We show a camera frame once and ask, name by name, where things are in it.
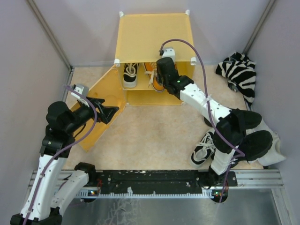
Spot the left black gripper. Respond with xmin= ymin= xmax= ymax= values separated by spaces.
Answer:
xmin=65 ymin=96 xmax=119 ymax=133

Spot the orange canvas sneaker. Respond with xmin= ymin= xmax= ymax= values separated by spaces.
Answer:
xmin=143 ymin=62 xmax=157 ymax=77
xmin=146 ymin=70 xmax=165 ymax=92

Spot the black white canvas sneaker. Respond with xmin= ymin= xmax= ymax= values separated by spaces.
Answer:
xmin=123 ymin=63 xmax=139 ymax=88

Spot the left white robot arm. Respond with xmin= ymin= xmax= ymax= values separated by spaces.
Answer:
xmin=10 ymin=97 xmax=119 ymax=225

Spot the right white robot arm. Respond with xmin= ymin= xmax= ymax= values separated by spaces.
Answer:
xmin=156 ymin=57 xmax=246 ymax=186

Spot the yellow plastic shoe cabinet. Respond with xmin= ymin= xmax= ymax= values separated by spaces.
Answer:
xmin=114 ymin=10 xmax=197 ymax=106

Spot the zebra striped cloth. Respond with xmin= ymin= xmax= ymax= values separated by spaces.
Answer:
xmin=215 ymin=52 xmax=256 ymax=106

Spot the black chunky sneaker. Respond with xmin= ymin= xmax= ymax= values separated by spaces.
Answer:
xmin=239 ymin=130 xmax=273 ymax=162
xmin=214 ymin=109 xmax=262 ymax=132

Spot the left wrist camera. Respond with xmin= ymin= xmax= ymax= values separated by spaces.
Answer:
xmin=71 ymin=84 xmax=89 ymax=105

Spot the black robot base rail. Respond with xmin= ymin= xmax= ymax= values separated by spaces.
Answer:
xmin=30 ymin=162 xmax=282 ymax=203

